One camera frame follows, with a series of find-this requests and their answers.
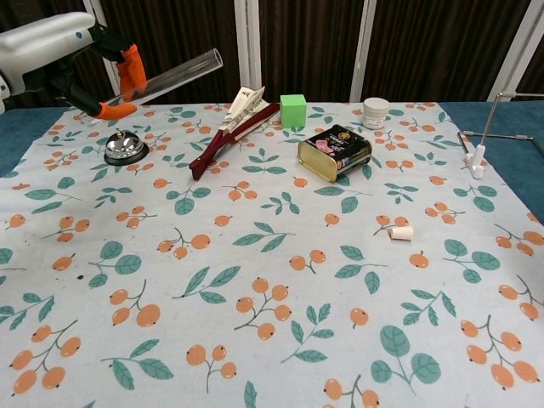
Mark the clear glass test tube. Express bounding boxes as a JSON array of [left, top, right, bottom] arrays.
[[78, 48, 224, 128]]

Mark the white plastic clip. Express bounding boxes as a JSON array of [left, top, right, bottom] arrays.
[[465, 144, 488, 179]]

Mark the small white jar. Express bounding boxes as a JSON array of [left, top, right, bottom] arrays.
[[362, 97, 390, 131]]

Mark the dark pleated curtain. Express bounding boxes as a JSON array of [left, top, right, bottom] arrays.
[[0, 0, 544, 112]]

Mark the floral orange berry tablecloth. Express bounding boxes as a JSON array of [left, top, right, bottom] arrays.
[[0, 101, 544, 408]]

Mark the metal wire frame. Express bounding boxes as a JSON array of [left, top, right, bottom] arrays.
[[456, 91, 544, 158]]

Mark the white metal frame post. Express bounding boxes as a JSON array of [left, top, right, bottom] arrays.
[[233, 0, 251, 97], [82, 0, 131, 106], [247, 0, 263, 91], [348, 0, 377, 103], [495, 0, 544, 103]]

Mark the black gold tin can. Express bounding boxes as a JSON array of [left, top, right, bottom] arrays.
[[297, 123, 373, 183]]

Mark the dark red folding fan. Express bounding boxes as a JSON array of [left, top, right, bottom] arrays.
[[188, 84, 281, 182]]

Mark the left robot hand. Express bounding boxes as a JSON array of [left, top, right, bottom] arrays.
[[0, 11, 148, 122]]

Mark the silver call bell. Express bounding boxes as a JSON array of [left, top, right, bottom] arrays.
[[104, 128, 150, 166]]

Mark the green cube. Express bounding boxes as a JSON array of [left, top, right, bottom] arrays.
[[279, 93, 308, 128]]

